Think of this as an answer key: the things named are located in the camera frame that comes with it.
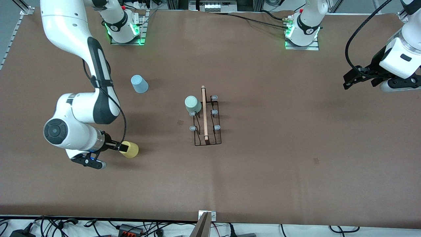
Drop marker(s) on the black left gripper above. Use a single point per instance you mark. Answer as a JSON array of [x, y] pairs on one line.
[[375, 67]]

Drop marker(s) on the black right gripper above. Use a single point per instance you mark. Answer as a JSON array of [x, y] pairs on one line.
[[107, 142]]

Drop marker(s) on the yellow plastic cup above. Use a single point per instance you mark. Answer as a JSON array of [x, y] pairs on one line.
[[132, 150]]

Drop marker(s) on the mint green plastic cup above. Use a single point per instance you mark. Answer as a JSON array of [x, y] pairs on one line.
[[192, 104]]

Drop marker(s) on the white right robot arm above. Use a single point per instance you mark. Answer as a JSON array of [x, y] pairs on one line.
[[75, 112]]

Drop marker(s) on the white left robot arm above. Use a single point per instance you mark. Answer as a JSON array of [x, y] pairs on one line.
[[401, 59]]

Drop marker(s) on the light blue plastic cup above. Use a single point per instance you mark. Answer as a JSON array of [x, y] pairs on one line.
[[139, 84]]

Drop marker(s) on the orange black connector block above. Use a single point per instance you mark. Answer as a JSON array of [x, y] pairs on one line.
[[130, 229]]

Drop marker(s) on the brown table cover sheet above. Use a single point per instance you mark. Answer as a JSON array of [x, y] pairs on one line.
[[263, 131]]

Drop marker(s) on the black power adapter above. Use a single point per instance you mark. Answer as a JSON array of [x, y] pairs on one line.
[[21, 233]]

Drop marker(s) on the white power strip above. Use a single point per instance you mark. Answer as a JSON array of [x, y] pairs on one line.
[[141, 4]]

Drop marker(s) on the black plug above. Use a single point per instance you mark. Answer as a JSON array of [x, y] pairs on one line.
[[241, 234]]

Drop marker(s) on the white electronics box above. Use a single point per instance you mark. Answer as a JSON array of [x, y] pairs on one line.
[[217, 6]]

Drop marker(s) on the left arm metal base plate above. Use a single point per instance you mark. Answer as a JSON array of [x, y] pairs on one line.
[[301, 47]]

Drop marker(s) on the aluminium edge rail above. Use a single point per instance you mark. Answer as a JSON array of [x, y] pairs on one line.
[[403, 14], [13, 36]]

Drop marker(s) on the grey brown mounting post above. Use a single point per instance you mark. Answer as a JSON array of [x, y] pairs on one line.
[[201, 228]]

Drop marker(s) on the small metal bracket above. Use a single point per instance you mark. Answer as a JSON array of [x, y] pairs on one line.
[[213, 215]]

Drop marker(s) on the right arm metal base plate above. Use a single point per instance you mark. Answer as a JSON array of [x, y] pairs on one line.
[[142, 29]]

